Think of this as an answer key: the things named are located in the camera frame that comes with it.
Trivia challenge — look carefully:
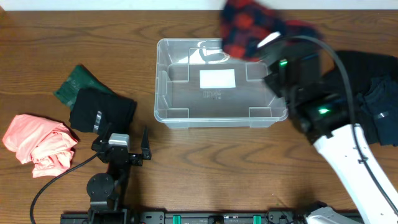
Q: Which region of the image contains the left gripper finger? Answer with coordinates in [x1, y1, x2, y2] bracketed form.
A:
[91, 123, 111, 152]
[141, 127, 152, 160]

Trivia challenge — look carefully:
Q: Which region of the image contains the black garment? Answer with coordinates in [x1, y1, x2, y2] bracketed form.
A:
[321, 50, 397, 105]
[69, 88, 136, 135]

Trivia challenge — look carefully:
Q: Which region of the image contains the pink garment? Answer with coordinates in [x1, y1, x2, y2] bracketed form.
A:
[2, 114, 78, 178]

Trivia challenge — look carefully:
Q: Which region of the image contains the red plaid garment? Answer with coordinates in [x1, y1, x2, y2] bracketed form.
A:
[220, 0, 322, 62]

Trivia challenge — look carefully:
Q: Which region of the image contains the dark green garment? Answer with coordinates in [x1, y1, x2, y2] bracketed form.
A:
[53, 65, 114, 110]

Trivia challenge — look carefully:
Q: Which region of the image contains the clear plastic storage bin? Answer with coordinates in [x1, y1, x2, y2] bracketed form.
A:
[154, 39, 288, 129]

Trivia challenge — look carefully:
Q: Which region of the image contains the dark teal garment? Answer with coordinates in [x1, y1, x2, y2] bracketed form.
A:
[358, 76, 397, 146]

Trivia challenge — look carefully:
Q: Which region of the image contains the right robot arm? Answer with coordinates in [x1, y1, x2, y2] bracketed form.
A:
[256, 36, 397, 223]

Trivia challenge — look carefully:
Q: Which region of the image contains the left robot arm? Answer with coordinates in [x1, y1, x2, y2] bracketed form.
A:
[86, 128, 152, 224]

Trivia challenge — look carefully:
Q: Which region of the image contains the white label in bin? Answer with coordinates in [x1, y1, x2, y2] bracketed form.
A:
[200, 69, 236, 89]

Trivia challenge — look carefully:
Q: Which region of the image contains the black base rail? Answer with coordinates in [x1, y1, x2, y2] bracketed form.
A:
[60, 211, 307, 224]

